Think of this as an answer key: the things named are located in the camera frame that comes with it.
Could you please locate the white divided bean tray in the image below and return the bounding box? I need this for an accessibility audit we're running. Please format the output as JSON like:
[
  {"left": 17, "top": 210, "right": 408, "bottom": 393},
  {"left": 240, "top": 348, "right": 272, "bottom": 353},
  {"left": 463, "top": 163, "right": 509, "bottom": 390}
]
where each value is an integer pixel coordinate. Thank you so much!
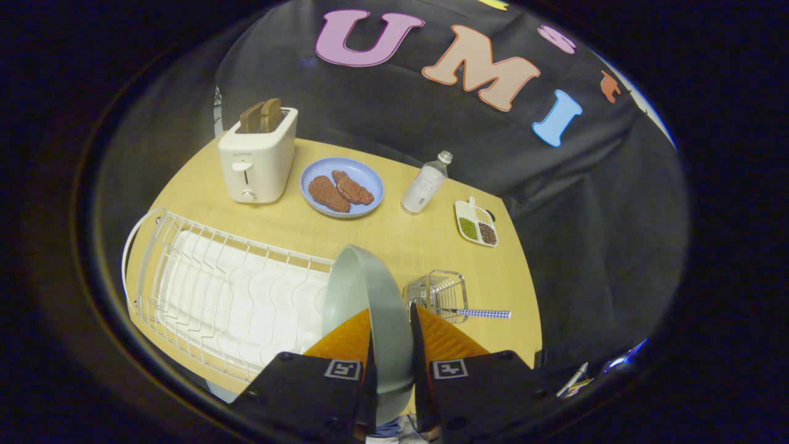
[{"left": 454, "top": 197, "right": 499, "bottom": 247}]

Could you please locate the white toaster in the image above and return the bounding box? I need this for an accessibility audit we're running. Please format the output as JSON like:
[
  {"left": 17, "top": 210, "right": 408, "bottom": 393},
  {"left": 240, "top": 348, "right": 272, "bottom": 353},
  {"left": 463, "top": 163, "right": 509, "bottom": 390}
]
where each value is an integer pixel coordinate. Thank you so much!
[{"left": 218, "top": 107, "right": 299, "bottom": 205}]

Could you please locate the blue plate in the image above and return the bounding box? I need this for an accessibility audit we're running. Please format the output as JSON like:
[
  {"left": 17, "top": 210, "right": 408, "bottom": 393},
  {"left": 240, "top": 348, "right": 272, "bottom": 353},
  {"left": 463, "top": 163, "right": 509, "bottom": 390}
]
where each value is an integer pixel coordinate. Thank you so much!
[{"left": 300, "top": 157, "right": 385, "bottom": 219}]

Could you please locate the brown toast slice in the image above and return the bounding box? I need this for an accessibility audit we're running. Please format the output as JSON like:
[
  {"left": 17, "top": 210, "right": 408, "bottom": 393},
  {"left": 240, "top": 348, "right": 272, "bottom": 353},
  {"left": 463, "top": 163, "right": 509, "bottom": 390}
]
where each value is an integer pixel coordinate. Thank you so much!
[
  {"left": 260, "top": 97, "right": 282, "bottom": 133},
  {"left": 239, "top": 101, "right": 266, "bottom": 134}
]

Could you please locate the black backdrop cloth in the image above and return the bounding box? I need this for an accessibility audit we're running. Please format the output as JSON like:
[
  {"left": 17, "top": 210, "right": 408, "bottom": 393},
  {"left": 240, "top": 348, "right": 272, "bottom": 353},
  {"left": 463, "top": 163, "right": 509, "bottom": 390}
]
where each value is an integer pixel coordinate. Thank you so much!
[{"left": 213, "top": 0, "right": 690, "bottom": 371}]

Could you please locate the clear plastic bottle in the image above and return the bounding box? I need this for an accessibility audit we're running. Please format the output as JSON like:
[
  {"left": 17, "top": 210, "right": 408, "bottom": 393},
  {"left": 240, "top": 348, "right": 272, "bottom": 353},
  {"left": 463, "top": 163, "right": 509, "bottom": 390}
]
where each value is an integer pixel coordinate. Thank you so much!
[{"left": 401, "top": 150, "right": 454, "bottom": 215}]

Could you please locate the wire cutlery basket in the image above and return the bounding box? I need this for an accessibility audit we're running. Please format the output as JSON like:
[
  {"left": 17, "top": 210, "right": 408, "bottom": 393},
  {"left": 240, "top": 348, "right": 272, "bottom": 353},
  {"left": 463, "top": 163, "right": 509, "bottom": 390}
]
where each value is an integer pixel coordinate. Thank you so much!
[{"left": 404, "top": 269, "right": 469, "bottom": 324}]

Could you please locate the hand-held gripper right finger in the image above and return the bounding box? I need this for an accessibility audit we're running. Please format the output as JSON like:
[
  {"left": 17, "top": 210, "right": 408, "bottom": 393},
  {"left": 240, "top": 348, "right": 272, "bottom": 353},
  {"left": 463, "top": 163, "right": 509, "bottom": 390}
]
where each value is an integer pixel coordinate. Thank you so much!
[{"left": 409, "top": 304, "right": 536, "bottom": 443}]

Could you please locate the white wire dish rack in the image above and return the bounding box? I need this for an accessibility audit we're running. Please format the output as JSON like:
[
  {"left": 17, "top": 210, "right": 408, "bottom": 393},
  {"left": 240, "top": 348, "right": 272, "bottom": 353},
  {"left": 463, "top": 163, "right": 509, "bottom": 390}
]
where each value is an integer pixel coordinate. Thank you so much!
[{"left": 121, "top": 207, "right": 337, "bottom": 384}]

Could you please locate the pale green plate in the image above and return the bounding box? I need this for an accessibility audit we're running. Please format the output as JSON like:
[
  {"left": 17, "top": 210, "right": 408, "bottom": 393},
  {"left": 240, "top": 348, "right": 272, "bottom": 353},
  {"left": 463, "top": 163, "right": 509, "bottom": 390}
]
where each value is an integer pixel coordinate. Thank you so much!
[{"left": 322, "top": 244, "right": 415, "bottom": 426}]

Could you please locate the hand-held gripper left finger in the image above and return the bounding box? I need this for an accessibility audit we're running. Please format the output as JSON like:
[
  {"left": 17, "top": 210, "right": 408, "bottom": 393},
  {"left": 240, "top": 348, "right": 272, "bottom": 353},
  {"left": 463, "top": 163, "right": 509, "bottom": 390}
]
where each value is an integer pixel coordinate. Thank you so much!
[{"left": 231, "top": 308, "right": 378, "bottom": 444}]

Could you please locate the brown meat piece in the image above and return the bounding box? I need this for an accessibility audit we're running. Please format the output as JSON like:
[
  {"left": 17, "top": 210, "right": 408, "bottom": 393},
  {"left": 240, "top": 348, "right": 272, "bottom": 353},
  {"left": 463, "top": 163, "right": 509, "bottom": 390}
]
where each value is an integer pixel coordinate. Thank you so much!
[
  {"left": 332, "top": 170, "right": 375, "bottom": 206},
  {"left": 308, "top": 175, "right": 351, "bottom": 214}
]

